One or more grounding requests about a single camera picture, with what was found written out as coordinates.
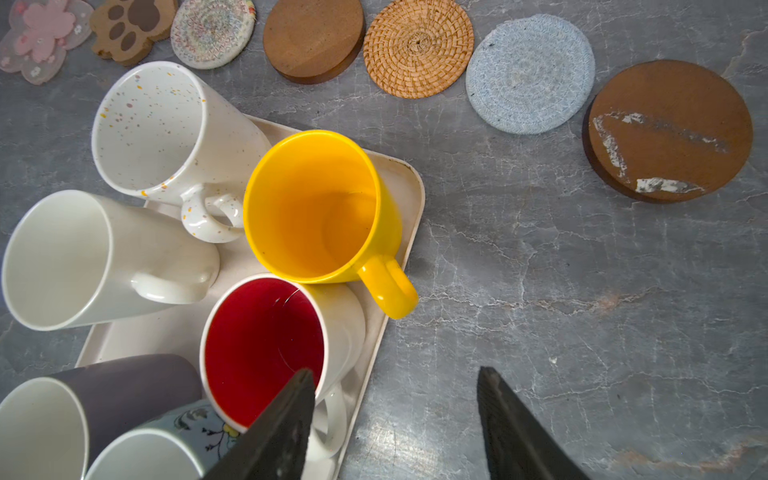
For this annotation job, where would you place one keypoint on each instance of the glossy amber round coaster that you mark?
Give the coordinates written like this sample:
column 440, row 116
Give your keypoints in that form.
column 667, row 131

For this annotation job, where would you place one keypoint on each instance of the plain white mug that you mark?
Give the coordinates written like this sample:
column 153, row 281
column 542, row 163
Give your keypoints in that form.
column 79, row 259

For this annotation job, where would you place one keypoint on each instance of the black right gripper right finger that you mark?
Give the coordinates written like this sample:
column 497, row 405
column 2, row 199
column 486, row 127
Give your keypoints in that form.
column 516, row 445

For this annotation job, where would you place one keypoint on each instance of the dark wooden round coaster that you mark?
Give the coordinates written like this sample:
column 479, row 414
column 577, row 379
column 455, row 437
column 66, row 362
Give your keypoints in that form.
column 313, row 41

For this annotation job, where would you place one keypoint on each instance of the pink flower shaped coaster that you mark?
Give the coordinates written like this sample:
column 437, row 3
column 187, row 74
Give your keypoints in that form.
column 41, row 33

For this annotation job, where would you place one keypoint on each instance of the grey blue woven coaster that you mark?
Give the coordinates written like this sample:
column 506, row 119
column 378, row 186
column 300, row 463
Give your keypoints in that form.
column 531, row 75

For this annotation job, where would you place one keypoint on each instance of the white mug purple handle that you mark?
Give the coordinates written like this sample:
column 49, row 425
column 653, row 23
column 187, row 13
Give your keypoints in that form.
column 55, row 426

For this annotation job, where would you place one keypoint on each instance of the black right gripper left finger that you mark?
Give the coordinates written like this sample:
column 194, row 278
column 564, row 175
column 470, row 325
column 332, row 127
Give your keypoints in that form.
column 275, row 446

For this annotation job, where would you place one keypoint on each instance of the colourful woven round coaster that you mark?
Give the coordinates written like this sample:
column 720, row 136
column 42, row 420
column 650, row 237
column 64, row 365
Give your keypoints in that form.
column 208, row 34

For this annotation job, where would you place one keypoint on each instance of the speckled white mug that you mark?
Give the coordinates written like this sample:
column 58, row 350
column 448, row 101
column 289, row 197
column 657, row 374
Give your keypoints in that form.
column 162, row 134

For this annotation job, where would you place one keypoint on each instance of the white mug blue handle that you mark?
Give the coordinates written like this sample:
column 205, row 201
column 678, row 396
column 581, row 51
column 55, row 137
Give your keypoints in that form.
column 184, row 443

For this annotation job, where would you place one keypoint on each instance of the brown paw shaped coaster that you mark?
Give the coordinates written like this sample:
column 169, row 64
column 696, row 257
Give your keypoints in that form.
column 126, row 30

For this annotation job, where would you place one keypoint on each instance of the white mug red inside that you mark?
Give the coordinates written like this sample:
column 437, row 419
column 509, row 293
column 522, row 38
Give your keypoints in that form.
column 265, row 329

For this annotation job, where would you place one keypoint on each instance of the yellow mug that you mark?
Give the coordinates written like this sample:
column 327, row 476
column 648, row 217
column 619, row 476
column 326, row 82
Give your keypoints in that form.
column 316, row 211

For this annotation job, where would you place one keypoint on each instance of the woven rattan round coaster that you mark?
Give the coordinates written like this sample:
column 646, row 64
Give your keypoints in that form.
column 416, row 49

